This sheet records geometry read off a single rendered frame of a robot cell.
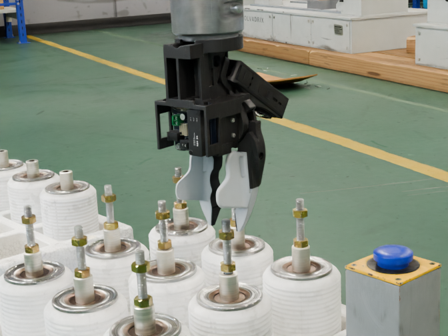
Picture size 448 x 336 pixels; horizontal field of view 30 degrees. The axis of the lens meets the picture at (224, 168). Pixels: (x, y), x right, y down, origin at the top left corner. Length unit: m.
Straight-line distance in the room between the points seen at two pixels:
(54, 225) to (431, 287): 0.74
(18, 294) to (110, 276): 0.13
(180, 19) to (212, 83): 0.07
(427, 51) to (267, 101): 2.98
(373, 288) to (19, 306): 0.44
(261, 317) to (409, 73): 3.00
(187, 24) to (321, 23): 3.78
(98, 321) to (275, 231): 1.04
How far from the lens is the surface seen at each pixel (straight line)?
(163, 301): 1.01
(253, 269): 1.08
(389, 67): 3.99
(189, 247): 1.16
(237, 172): 0.89
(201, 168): 0.92
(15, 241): 1.48
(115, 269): 1.10
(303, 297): 1.00
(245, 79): 0.89
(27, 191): 1.51
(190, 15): 0.84
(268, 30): 5.15
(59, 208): 1.42
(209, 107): 0.83
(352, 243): 1.85
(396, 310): 0.85
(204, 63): 0.85
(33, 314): 1.05
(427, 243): 1.86
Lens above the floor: 0.63
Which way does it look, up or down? 15 degrees down
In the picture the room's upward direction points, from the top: 3 degrees counter-clockwise
